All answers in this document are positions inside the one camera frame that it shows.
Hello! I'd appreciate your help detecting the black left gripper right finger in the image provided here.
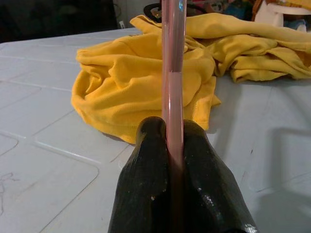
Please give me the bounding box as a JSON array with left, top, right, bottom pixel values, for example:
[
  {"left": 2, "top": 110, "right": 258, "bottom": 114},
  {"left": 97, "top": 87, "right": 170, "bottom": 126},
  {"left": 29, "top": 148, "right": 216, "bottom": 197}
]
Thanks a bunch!
[{"left": 182, "top": 119, "right": 259, "bottom": 233}]

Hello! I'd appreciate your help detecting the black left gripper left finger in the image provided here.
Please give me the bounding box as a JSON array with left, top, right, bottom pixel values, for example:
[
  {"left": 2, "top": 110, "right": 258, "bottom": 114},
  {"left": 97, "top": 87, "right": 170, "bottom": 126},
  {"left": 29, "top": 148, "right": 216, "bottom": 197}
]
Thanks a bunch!
[{"left": 108, "top": 116, "right": 171, "bottom": 233}]

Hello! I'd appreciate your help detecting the yellow shirt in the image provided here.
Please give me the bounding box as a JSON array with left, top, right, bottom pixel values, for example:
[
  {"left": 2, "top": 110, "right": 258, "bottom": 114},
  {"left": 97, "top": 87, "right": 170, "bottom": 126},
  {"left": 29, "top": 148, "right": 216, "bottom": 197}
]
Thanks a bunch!
[{"left": 70, "top": 13, "right": 311, "bottom": 145}]

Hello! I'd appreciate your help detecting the light blue folding table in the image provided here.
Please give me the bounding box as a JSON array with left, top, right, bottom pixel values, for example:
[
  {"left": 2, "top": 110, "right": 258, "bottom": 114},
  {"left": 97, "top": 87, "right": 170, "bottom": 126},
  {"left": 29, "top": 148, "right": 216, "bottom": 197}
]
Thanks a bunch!
[{"left": 0, "top": 27, "right": 311, "bottom": 233}]

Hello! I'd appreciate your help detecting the white high chair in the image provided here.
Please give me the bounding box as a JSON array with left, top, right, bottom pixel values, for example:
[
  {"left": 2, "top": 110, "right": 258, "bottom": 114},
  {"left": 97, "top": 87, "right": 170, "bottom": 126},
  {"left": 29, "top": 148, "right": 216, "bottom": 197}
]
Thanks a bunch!
[{"left": 254, "top": 0, "right": 311, "bottom": 24}]

